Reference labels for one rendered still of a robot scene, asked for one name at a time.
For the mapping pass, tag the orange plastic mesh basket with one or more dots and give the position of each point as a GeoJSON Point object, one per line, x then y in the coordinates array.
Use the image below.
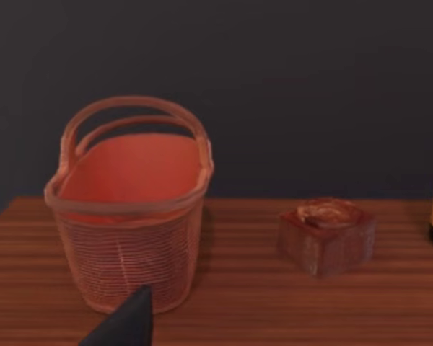
{"type": "Point", "coordinates": [130, 230]}

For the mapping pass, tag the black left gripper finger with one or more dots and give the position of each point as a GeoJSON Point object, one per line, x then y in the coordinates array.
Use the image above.
{"type": "Point", "coordinates": [128, 322]}

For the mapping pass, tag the brown square wooden block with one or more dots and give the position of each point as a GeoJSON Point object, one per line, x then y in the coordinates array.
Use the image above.
{"type": "Point", "coordinates": [328, 241]}

